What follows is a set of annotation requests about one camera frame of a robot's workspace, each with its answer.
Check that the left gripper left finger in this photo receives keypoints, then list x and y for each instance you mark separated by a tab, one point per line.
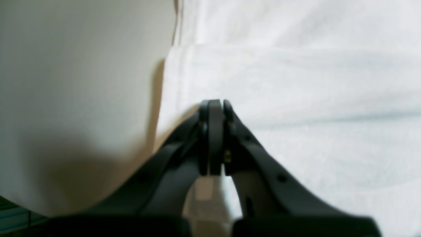
151	201

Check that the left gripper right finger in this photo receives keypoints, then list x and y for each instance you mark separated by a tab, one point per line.
273	202

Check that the white printed T-shirt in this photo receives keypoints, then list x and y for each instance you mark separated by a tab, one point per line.
331	88

